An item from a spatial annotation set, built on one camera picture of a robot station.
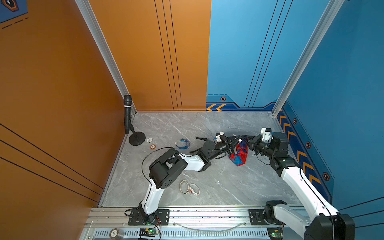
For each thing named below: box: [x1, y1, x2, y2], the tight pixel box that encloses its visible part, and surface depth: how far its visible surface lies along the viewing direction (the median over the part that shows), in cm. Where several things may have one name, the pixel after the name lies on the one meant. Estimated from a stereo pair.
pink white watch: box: [189, 183, 200, 196], surface depth 81 cm
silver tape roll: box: [109, 228, 125, 240], surface depth 66 cm
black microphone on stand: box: [123, 95, 146, 146], surface depth 89 cm
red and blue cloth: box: [228, 140, 249, 167], surface depth 87 cm
